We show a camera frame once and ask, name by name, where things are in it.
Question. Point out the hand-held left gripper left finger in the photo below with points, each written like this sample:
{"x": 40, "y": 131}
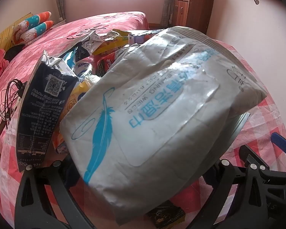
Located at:
{"x": 59, "y": 183}

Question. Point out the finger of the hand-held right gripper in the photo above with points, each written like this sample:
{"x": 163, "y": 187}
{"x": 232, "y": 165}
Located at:
{"x": 281, "y": 143}
{"x": 250, "y": 155}

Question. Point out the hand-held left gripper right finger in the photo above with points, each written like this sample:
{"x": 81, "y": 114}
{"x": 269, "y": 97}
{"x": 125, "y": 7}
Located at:
{"x": 228, "y": 174}

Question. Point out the white wet wipes packet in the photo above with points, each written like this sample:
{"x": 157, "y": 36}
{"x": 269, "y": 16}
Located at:
{"x": 157, "y": 124}

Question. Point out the pink checked tablecloth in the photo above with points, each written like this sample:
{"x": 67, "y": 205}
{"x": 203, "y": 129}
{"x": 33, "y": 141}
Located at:
{"x": 257, "y": 128}

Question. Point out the black snack packet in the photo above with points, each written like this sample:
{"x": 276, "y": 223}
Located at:
{"x": 43, "y": 114}

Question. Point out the small black packet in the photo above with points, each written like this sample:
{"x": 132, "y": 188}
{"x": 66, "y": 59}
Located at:
{"x": 166, "y": 214}

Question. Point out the yellow blue packet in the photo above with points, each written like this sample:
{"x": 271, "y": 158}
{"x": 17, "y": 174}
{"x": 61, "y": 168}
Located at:
{"x": 82, "y": 93}

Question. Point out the light blue white packet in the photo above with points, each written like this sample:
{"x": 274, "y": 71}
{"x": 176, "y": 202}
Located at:
{"x": 70, "y": 59}

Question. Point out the red snack packet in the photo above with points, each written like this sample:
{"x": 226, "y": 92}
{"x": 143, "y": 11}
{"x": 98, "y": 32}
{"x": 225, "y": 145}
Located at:
{"x": 107, "y": 62}

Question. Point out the dark cloth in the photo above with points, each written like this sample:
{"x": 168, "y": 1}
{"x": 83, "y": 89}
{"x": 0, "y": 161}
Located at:
{"x": 14, "y": 51}

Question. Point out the white crumpled wrapper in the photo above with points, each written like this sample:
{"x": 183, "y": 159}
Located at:
{"x": 91, "y": 40}

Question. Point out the yellow snack bag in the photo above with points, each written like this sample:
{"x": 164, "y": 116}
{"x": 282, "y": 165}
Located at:
{"x": 112, "y": 45}

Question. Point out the bed with pink bedspread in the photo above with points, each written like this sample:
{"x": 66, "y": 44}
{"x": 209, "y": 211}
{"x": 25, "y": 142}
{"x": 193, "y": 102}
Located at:
{"x": 73, "y": 31}

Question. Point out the yellow headboard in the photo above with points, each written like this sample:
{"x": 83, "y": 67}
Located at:
{"x": 2, "y": 38}

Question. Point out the brown wooden cabinet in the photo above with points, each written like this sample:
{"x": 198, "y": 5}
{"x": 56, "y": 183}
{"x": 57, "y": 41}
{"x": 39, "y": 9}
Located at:
{"x": 197, "y": 7}

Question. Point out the grey checked curtain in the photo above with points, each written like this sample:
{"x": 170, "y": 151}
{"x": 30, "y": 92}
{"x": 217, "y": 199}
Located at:
{"x": 166, "y": 9}
{"x": 59, "y": 0}

